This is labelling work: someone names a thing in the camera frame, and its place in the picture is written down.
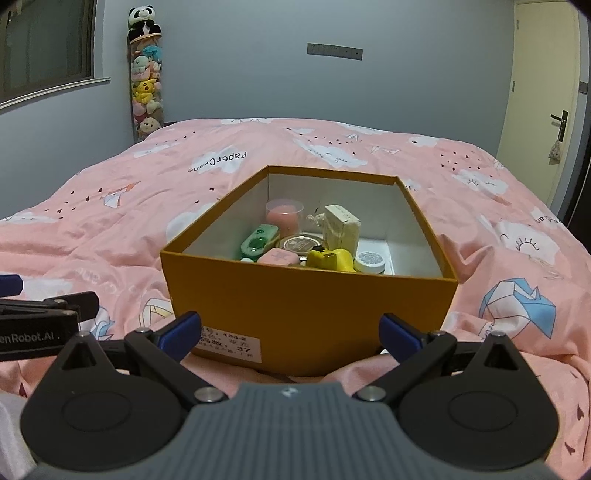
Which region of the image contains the panda plush toy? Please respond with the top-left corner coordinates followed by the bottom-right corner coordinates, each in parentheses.
top-left (127, 6), bottom-right (162, 41)

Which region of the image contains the yellow plastic gadget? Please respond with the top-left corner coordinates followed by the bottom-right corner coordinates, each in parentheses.
top-left (307, 247), bottom-right (359, 274)

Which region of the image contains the clear tube of plush toys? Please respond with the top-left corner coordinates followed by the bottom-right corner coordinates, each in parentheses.
top-left (128, 34), bottom-right (166, 142)

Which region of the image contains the cream door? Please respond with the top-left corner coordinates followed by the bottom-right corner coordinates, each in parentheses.
top-left (496, 0), bottom-right (591, 209)

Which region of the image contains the clear container with pink sponge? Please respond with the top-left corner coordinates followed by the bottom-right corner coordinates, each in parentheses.
top-left (265, 198), bottom-right (304, 238)

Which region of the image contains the cream carton box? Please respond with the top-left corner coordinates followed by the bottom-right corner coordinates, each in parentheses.
top-left (323, 204), bottom-right (362, 253)

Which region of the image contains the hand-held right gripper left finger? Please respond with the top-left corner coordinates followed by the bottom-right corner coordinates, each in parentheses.
top-left (51, 311), bottom-right (227, 407)

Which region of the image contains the grey wall strip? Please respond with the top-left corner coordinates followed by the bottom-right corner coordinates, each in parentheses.
top-left (307, 43), bottom-right (363, 61)

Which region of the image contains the orange cardboard box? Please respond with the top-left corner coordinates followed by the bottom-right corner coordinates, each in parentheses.
top-left (160, 165), bottom-right (459, 377)

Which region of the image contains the green bottle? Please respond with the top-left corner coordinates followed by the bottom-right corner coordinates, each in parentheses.
top-left (239, 224), bottom-right (280, 261)

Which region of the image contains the gold lidded glass jar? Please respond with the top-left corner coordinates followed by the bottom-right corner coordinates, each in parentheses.
top-left (278, 234), bottom-right (327, 257)

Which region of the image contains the white cloth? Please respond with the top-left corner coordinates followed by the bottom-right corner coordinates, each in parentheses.
top-left (0, 392), bottom-right (38, 468)

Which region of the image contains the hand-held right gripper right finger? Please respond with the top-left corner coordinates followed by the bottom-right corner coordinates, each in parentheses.
top-left (358, 313), bottom-right (532, 404)

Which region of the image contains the pink pump bottle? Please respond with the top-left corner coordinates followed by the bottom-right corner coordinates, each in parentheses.
top-left (257, 248), bottom-right (301, 267)

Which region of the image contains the pink printed blanket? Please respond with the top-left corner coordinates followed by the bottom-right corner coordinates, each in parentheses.
top-left (0, 116), bottom-right (591, 462)

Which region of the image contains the grey jar with glitter lid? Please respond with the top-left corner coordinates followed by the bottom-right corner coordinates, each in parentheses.
top-left (355, 250), bottom-right (387, 276)

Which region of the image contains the dark framed window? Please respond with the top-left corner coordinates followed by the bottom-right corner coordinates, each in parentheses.
top-left (0, 0), bottom-right (112, 112)

